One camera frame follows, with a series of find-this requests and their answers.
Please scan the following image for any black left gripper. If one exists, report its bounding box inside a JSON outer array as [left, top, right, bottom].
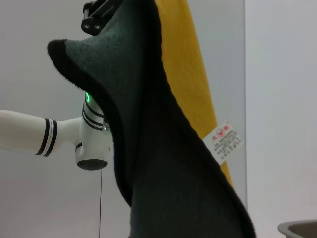
[[81, 0, 122, 36]]

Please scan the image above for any dark green towel yellow back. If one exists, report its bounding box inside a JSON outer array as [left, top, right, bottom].
[[47, 0, 258, 238]]

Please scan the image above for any grey perforated plastic basket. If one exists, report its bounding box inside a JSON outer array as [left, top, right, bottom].
[[277, 219, 317, 238]]

